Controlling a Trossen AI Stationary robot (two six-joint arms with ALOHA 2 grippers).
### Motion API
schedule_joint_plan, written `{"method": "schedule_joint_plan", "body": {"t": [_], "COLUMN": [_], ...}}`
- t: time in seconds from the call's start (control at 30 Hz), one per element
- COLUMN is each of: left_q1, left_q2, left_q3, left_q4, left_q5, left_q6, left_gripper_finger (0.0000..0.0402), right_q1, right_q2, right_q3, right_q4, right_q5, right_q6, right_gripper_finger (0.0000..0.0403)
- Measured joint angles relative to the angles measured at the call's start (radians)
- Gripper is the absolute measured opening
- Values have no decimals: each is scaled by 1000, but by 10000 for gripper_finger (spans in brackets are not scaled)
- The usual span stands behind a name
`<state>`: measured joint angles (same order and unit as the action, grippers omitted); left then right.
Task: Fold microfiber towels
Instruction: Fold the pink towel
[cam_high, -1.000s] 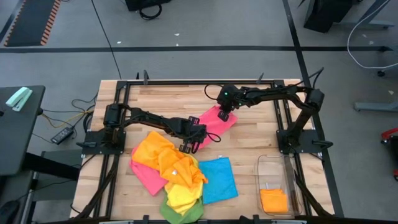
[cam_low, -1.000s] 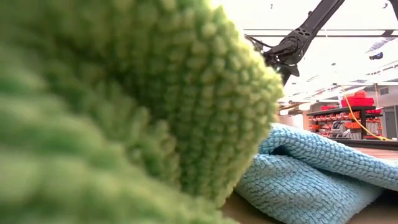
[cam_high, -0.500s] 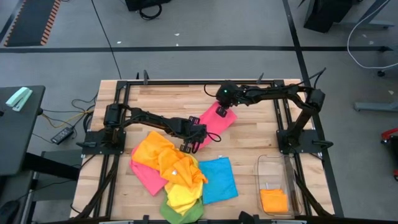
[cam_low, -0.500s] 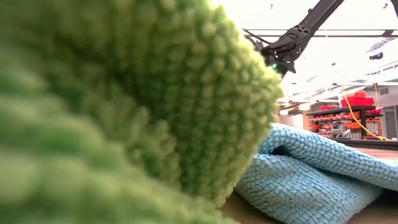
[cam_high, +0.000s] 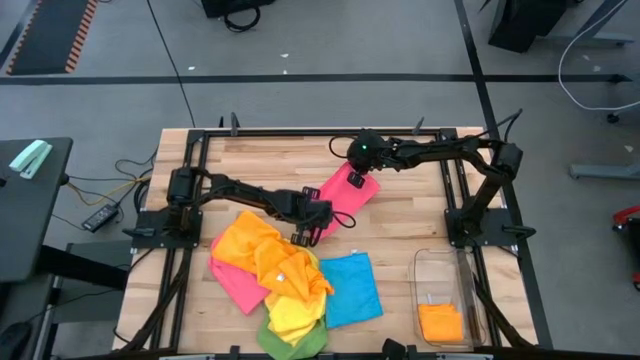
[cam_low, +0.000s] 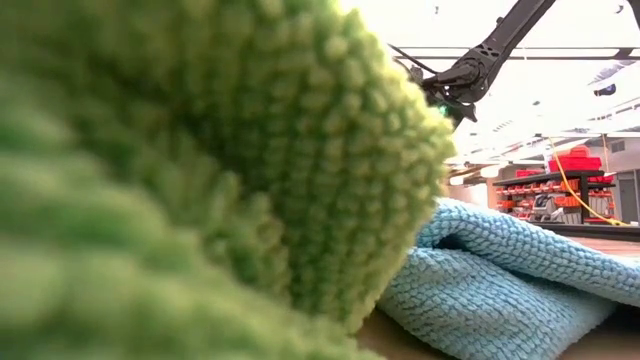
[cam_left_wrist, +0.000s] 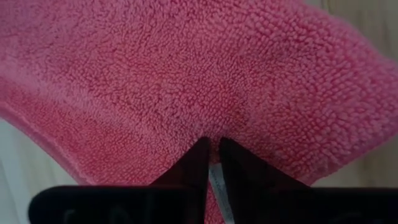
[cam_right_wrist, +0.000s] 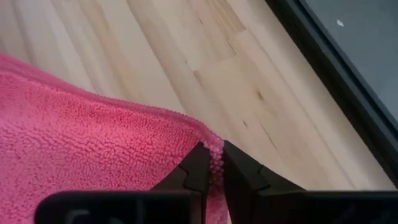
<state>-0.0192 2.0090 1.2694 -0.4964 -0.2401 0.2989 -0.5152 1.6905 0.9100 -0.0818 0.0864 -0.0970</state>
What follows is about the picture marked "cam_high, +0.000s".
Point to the red cart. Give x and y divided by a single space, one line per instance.
625 214

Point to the black caster wheel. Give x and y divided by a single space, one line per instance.
613 118

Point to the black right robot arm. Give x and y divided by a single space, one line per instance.
450 147

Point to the blue microfiber towel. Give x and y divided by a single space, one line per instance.
350 290

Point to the grey desk foot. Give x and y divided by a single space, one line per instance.
605 171

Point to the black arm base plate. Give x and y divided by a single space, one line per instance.
452 220
145 222

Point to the black desk base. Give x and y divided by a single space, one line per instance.
525 20

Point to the black frame clamp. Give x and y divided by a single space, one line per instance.
234 353
418 126
412 353
234 125

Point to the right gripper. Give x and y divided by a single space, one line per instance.
367 150

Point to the pink microfiber towel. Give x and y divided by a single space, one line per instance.
345 195
240 290

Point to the clear plastic bin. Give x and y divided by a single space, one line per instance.
440 270

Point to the black aluminium table frame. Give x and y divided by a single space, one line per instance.
280 132

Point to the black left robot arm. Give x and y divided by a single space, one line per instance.
240 190

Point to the black orange-edged floor mat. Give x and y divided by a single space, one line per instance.
50 35

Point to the orange microfiber towel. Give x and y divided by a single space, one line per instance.
440 324
295 272
240 240

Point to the mint green stapler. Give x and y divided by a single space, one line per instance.
30 159

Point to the green microfiber towel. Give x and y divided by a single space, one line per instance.
310 347

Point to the black equipment box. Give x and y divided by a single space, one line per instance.
235 6

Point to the black power adapter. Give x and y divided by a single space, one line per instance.
100 218

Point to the black side desk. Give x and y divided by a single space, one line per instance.
30 225

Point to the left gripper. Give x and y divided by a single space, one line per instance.
317 212

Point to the yellow microfiber towel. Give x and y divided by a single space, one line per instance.
295 320

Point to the black desk leg frame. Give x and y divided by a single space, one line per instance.
80 267

